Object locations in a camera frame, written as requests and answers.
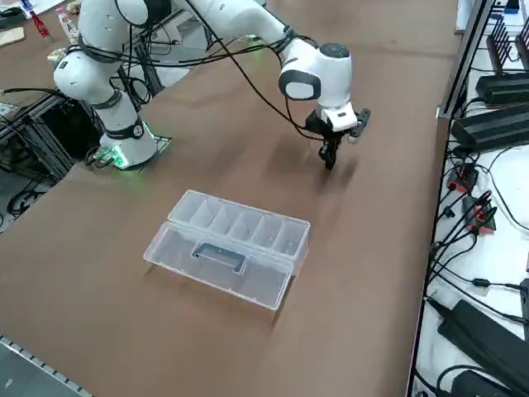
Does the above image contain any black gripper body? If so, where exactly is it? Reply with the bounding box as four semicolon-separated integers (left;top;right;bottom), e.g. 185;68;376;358
304;107;372;145

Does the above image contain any transparent plastic compartment box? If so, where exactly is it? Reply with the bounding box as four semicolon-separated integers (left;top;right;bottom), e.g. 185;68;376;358
142;189;312;313

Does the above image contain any orange and black connector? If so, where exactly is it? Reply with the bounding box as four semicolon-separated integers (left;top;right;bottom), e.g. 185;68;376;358
448;162;480;194
460;193;498;236

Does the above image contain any black power adapter brick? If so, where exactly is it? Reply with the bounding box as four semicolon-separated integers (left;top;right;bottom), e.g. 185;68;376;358
474;72;529;108
449;105;529;151

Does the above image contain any black slotted rack stand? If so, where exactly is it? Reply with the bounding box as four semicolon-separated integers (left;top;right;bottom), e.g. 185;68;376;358
485;16;529;76

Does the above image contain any green circuit board connector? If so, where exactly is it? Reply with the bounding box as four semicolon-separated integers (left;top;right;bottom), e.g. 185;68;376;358
84;146;126;169

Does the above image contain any small printed packet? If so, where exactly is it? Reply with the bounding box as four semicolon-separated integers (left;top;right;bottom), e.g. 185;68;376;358
46;46;70;64

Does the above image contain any printed snack packet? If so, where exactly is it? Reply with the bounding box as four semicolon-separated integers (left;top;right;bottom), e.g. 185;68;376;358
56;3;82;45

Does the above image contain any dark aluminium equipment rack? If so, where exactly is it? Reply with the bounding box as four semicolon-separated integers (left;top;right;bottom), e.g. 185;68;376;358
0;88;104;188

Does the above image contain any grey table edge strip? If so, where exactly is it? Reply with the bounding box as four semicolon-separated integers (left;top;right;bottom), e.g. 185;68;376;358
0;332;94;397

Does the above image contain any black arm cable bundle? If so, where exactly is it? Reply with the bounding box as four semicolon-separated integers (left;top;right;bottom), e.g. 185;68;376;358
78;0;328;142

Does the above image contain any silver aluminium profile rail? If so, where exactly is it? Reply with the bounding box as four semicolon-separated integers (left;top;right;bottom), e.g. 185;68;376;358
436;0;497;121

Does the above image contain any thin black looped cable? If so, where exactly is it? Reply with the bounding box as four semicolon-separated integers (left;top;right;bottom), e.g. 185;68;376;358
486;144;529;231

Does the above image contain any black cable with ferrite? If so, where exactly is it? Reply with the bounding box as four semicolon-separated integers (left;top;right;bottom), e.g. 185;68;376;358
427;262;529;293

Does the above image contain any black device with cable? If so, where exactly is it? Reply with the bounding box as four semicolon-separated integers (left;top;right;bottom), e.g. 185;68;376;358
436;363;520;397

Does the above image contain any thick black cable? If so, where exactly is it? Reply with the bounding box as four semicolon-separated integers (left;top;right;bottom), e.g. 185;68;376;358
0;85;57;97

